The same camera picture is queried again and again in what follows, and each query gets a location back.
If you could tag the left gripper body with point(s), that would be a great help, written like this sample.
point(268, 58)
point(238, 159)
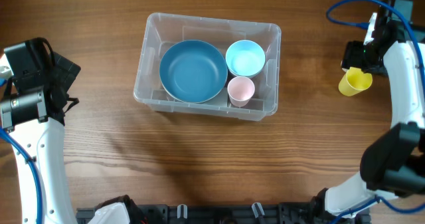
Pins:
point(65, 70)

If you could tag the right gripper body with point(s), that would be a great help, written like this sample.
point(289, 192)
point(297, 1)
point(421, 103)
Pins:
point(354, 57)

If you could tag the yellow cup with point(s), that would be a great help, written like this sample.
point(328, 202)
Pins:
point(355, 81)

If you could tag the light blue small bowl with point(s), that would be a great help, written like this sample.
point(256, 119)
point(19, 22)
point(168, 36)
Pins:
point(245, 57)

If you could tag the pink cup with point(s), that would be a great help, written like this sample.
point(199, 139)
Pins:
point(240, 90)

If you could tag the dark blue bowl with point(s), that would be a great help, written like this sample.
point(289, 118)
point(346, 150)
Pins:
point(193, 62)

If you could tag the mint green small bowl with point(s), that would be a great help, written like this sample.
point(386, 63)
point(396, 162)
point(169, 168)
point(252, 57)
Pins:
point(250, 76)

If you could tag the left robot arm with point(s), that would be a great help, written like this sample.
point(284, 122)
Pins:
point(39, 155)

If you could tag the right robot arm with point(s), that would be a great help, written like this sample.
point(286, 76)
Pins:
point(388, 168)

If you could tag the clear plastic storage container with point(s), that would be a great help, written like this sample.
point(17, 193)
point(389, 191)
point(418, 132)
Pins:
point(163, 30)

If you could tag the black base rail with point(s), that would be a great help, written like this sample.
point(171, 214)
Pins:
point(283, 213)

